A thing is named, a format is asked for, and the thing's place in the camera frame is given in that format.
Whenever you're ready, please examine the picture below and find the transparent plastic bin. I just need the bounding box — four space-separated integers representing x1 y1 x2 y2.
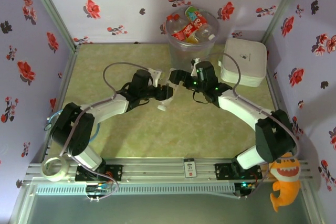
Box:
164 5 221 70

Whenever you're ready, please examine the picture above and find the orange plush shark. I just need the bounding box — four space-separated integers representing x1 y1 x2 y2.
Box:
269 152 302 213

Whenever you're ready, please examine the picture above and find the small circuit board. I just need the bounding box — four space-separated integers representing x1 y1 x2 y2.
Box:
86 184 111 195

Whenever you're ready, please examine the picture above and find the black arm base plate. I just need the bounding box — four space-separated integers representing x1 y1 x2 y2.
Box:
214 163 263 180
75 163 123 183

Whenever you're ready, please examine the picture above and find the aluminium side rail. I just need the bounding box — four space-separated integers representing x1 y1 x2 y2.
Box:
28 45 81 164
264 45 313 162

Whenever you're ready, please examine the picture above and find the grey base cable loop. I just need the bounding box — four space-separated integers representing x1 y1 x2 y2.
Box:
85 171 119 202

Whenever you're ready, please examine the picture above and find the white slotted cable duct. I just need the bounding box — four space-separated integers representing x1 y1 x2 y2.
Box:
35 183 236 196

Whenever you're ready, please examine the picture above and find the circuit board green light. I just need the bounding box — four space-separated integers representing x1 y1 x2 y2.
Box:
235 180 257 190

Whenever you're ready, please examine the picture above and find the white tape roll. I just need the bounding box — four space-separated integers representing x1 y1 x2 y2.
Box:
41 156 70 182

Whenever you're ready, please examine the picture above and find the aluminium corner post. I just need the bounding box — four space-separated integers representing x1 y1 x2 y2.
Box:
25 0 79 54
261 0 310 48

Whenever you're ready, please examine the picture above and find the clear bottle white label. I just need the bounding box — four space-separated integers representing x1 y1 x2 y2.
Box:
156 77 182 111

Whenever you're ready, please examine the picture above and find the white zip case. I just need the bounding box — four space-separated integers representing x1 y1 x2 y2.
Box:
218 37 268 88

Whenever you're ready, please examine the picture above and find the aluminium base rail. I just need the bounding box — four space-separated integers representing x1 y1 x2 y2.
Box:
23 157 313 186

